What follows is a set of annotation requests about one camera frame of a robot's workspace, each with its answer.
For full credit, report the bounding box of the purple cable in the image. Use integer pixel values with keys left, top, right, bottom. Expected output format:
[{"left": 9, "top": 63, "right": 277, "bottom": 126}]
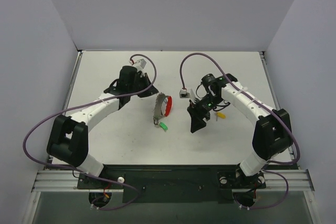
[
  {"left": 180, "top": 52, "right": 300, "bottom": 211},
  {"left": 22, "top": 54, "right": 158, "bottom": 211}
]

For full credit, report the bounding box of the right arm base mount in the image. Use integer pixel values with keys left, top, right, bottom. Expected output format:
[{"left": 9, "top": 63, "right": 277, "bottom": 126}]
[{"left": 217, "top": 167, "right": 266, "bottom": 207}]

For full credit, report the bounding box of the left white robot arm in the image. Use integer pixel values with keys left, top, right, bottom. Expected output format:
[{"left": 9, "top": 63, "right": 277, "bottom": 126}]
[{"left": 47, "top": 60, "right": 158, "bottom": 188}]

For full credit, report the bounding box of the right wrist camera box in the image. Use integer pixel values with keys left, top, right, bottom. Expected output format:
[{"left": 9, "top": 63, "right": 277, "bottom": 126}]
[{"left": 179, "top": 88, "right": 196, "bottom": 103}]

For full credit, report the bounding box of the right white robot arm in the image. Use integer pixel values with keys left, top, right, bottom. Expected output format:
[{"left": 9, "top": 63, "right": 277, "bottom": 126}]
[{"left": 180, "top": 73, "right": 293, "bottom": 187}]

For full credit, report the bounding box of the yellow tag key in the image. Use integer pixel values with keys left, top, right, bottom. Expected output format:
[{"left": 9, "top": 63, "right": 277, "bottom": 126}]
[{"left": 214, "top": 111, "right": 226, "bottom": 121}]

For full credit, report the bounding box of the red handled metal key organizer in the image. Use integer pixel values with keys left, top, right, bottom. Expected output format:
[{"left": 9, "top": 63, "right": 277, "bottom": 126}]
[{"left": 153, "top": 93, "right": 173, "bottom": 127}]

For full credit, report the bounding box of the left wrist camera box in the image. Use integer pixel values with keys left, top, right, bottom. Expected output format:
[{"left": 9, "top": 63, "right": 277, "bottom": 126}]
[{"left": 132, "top": 59, "right": 146, "bottom": 71}]

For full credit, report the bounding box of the aluminium rail frame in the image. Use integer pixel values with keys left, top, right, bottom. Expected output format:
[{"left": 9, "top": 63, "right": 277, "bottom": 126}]
[{"left": 47, "top": 51, "right": 309, "bottom": 199}]

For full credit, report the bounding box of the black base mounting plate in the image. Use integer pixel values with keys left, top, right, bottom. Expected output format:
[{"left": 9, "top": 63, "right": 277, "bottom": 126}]
[{"left": 76, "top": 165, "right": 266, "bottom": 205}]

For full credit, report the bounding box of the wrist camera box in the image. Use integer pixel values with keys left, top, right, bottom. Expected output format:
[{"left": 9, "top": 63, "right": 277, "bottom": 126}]
[
  {"left": 132, "top": 59, "right": 146, "bottom": 71},
  {"left": 179, "top": 88, "right": 196, "bottom": 103}
]

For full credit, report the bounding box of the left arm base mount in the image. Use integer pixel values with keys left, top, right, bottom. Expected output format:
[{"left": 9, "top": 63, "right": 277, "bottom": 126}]
[{"left": 76, "top": 168, "right": 124, "bottom": 209}]

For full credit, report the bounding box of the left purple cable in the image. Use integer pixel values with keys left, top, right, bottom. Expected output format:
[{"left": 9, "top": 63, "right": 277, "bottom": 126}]
[{"left": 22, "top": 54, "right": 158, "bottom": 211}]

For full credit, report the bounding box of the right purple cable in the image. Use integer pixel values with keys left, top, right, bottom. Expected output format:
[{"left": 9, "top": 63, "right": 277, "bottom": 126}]
[{"left": 180, "top": 52, "right": 300, "bottom": 211}]

